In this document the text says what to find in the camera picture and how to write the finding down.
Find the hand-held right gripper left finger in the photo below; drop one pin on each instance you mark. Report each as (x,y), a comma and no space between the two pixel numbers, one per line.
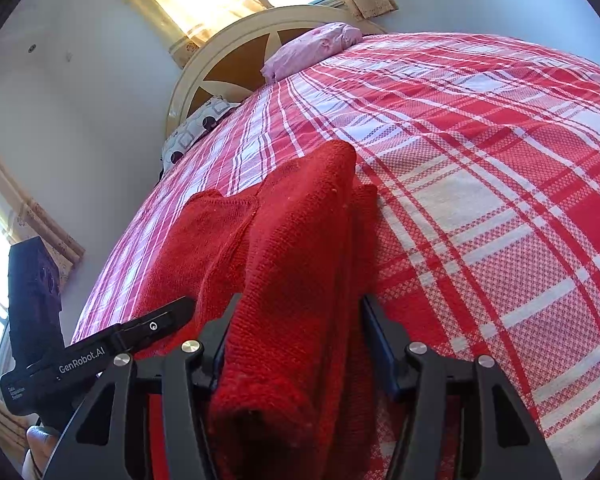
(212,355)

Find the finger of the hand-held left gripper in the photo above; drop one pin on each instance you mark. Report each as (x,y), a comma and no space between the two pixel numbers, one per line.
(155,325)

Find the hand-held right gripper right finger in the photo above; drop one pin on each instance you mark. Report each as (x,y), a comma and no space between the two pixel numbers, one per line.
(386,355)

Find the red knit sweater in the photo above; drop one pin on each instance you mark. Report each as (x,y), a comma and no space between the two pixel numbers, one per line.
(290,260)

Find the person's left hand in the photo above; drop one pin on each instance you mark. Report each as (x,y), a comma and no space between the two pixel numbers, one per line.
(40,442)

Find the red plaid blanket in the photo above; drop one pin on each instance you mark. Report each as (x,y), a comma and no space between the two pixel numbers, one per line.
(480,185)

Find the white patterned pillow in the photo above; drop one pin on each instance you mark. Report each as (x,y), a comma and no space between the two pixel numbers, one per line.
(200,122)

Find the cream wooden headboard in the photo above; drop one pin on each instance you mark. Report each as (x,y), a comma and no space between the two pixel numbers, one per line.
(240,62)

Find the pink pillow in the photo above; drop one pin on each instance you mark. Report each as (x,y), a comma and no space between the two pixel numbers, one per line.
(315,47)

